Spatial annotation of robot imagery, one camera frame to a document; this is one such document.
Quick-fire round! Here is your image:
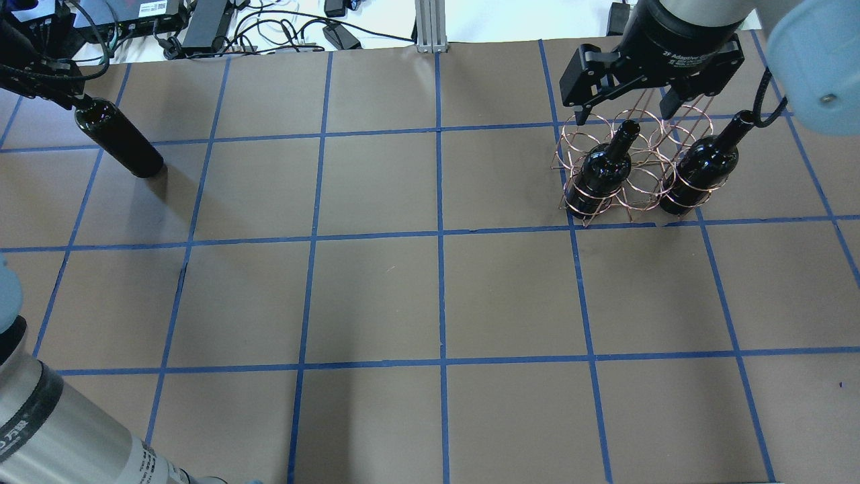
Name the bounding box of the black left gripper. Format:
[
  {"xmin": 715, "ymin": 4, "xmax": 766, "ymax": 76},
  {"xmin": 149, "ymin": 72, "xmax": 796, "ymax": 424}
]
[{"xmin": 1, "ymin": 13, "xmax": 84, "ymax": 108}]

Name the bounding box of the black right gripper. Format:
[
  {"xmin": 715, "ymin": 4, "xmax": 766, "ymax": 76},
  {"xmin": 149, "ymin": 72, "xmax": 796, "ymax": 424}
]
[{"xmin": 560, "ymin": 1, "xmax": 744, "ymax": 126}]

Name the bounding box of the dark glass wine bottle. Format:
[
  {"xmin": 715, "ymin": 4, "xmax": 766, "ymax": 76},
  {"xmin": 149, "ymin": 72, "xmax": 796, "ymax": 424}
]
[{"xmin": 74, "ymin": 96, "xmax": 164, "ymax": 179}]

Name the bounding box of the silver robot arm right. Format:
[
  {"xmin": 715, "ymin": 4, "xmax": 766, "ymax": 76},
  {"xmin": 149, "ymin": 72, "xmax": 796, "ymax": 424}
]
[{"xmin": 559, "ymin": 1, "xmax": 859, "ymax": 136}]

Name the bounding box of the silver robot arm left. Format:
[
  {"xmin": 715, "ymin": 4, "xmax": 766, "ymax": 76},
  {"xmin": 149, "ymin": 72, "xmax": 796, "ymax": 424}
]
[{"xmin": 1, "ymin": 1, "xmax": 222, "ymax": 483}]

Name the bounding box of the dark wine bottle in basket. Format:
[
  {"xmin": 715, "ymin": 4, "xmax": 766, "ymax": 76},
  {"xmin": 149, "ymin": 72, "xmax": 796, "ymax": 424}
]
[{"xmin": 570, "ymin": 120, "xmax": 641, "ymax": 218}]

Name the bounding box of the black power adapter brick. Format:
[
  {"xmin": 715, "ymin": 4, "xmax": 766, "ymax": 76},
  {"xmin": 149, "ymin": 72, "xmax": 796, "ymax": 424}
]
[{"xmin": 181, "ymin": 1, "xmax": 234, "ymax": 57}]

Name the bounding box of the copper wire wine basket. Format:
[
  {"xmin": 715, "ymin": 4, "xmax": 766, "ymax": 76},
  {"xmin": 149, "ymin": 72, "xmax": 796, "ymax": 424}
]
[{"xmin": 551, "ymin": 88, "xmax": 719, "ymax": 229}]

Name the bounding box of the aluminium frame post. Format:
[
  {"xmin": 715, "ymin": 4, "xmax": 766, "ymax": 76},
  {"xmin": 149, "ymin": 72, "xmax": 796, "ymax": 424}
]
[{"xmin": 415, "ymin": 0, "xmax": 449, "ymax": 53}]

